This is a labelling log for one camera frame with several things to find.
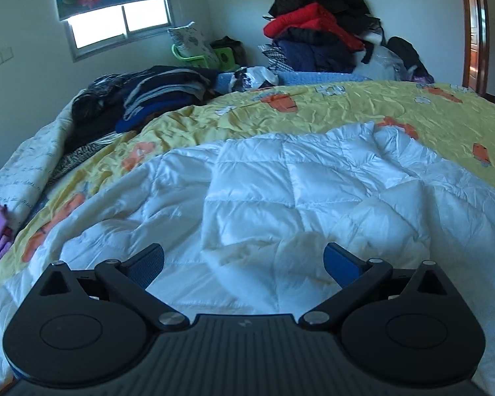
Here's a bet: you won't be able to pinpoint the white quilted down jacket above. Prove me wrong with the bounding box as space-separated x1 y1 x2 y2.
0 122 495 395

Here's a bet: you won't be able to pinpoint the navy blue clothes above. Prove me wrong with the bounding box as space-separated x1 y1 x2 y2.
274 27 356 73

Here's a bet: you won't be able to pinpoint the white text-print quilt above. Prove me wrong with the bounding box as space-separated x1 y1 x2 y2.
0 103 74 232

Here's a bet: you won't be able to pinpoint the stack of dark folded sweaters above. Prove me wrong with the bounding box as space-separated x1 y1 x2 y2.
64 65 219 153

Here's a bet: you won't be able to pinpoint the yellow floral bed sheet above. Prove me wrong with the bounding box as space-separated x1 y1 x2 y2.
0 82 495 286

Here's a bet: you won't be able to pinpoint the white plastic bag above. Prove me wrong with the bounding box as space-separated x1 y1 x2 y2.
352 45 408 82

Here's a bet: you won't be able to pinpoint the light blue blanket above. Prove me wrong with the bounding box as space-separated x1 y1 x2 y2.
214 72 369 95

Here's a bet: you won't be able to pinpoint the black and white garment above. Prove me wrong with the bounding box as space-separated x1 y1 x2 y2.
229 66 279 92

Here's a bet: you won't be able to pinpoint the patterned grey cushion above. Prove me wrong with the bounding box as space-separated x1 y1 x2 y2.
168 21 218 66

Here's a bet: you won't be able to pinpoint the red jacket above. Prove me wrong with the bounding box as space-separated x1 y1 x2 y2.
263 3 365 51

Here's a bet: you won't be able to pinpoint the brown wooden door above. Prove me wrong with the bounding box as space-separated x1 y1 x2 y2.
462 0 489 96

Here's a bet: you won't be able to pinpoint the black bag at wall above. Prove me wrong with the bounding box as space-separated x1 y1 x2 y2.
387 37 435 84

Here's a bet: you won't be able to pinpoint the window with frame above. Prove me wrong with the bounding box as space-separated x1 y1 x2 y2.
64 0 174 62

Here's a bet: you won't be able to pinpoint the wall switch plate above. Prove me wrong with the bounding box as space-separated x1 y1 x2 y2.
0 47 14 66

